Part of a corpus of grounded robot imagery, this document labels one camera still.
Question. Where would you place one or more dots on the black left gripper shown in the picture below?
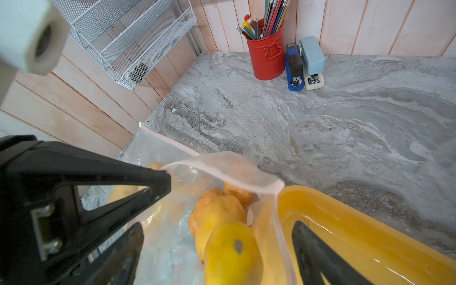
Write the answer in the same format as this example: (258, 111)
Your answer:
(45, 228)

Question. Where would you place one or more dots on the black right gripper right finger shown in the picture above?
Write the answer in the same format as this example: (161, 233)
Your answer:
(318, 263)

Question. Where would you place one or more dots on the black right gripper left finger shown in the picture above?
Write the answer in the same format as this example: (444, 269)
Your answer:
(117, 265)

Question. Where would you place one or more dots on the clear zipper bag pink zip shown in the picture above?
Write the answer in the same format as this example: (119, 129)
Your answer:
(146, 147)

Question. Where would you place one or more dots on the yellow plastic tray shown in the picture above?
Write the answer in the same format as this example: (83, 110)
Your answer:
(381, 254)

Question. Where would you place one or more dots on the light blue stapler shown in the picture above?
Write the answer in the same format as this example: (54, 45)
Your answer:
(314, 63)

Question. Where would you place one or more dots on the red metal pencil bucket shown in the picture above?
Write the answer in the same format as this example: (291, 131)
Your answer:
(268, 56)

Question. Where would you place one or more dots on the coloured pencils bunch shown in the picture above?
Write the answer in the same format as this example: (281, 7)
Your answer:
(274, 16)

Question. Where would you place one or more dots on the white wire mesh shelf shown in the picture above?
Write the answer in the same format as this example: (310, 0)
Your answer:
(127, 39)

